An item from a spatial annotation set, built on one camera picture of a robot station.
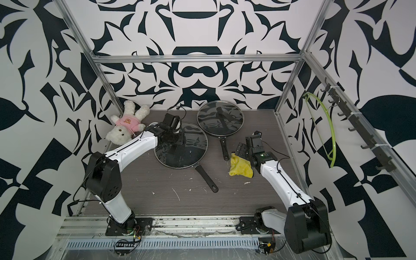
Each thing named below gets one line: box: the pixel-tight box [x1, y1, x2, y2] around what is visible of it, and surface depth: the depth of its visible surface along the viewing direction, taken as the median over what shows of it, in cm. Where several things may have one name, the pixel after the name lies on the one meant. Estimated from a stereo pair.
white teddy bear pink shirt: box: [105, 100, 151, 146], surface depth 105 cm
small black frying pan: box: [196, 100, 245, 161], surface depth 114 cm
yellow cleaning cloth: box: [228, 152, 254, 179], surface depth 89 cm
